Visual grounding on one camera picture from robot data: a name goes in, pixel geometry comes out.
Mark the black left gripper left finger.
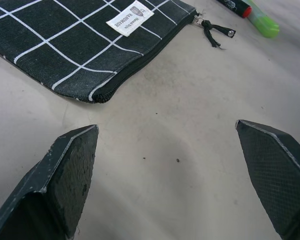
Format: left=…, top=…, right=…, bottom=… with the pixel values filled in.
left=0, top=124, right=100, bottom=240

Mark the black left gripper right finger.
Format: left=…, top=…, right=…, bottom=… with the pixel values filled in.
left=235, top=119, right=300, bottom=240

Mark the green highlighter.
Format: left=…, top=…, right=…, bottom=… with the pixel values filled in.
left=240, top=0, right=281, bottom=39

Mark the black zipper pull cord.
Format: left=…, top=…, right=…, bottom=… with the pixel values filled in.
left=194, top=14, right=237, bottom=51

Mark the black grid pencil pouch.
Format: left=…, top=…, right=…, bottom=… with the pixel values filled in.
left=0, top=0, right=198, bottom=104

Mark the black marker with red band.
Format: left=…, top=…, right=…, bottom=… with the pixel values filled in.
left=216, top=0, right=253, bottom=19

